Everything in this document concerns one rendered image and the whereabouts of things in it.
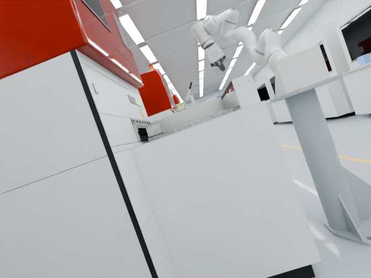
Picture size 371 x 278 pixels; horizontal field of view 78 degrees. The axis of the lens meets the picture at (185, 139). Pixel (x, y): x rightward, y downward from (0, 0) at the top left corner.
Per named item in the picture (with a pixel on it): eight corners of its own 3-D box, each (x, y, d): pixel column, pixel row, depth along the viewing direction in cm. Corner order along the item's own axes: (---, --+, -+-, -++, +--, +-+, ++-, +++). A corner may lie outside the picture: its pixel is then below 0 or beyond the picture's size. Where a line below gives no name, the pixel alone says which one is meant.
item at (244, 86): (241, 108, 105) (231, 80, 105) (227, 116, 160) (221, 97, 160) (261, 101, 104) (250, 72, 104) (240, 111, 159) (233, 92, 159)
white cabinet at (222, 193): (192, 319, 104) (131, 149, 103) (196, 228, 200) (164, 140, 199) (332, 278, 99) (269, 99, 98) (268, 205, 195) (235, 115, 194)
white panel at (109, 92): (107, 155, 83) (69, 51, 83) (153, 143, 165) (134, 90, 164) (115, 152, 83) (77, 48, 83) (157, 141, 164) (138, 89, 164)
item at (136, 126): (137, 141, 120) (131, 124, 119) (154, 138, 163) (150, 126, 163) (141, 140, 119) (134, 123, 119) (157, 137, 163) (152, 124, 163)
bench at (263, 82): (273, 124, 917) (256, 78, 915) (261, 126, 1097) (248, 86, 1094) (300, 116, 909) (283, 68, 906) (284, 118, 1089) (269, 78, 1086)
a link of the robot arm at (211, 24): (224, 18, 160) (220, 29, 136) (207, 34, 168) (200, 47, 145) (216, 7, 156) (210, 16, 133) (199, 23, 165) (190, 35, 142)
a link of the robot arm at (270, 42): (280, 70, 148) (264, 54, 165) (296, 41, 136) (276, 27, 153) (264, 68, 144) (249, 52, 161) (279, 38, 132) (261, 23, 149)
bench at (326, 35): (340, 120, 479) (308, 30, 476) (302, 123, 658) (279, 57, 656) (392, 102, 470) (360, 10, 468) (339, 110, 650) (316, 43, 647)
